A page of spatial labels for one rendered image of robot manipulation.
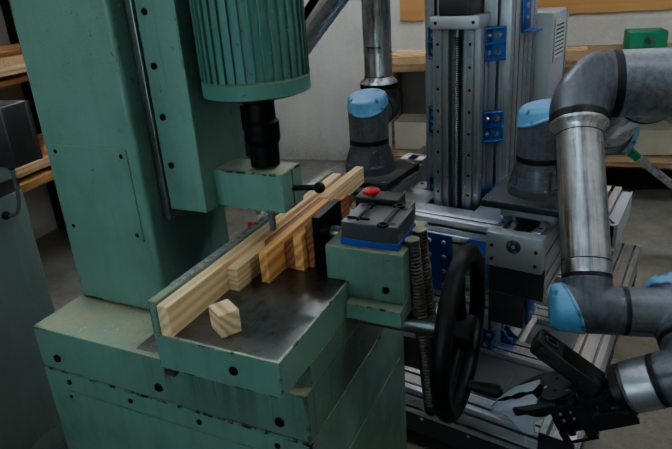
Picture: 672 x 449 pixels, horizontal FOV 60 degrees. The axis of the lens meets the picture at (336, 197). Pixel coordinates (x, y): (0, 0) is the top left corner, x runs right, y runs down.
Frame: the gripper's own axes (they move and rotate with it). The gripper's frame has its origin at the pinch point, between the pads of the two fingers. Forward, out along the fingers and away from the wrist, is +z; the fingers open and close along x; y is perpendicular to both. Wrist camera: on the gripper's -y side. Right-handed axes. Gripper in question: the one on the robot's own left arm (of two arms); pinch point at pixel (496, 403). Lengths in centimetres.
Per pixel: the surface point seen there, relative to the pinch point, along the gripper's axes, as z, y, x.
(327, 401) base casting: 18.2, -16.0, -14.2
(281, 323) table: 14.0, -32.0, -18.1
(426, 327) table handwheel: 3.9, -16.5, -0.3
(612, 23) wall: -25, -20, 340
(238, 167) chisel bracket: 20, -55, 0
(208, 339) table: 20.9, -35.9, -25.1
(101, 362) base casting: 53, -38, -21
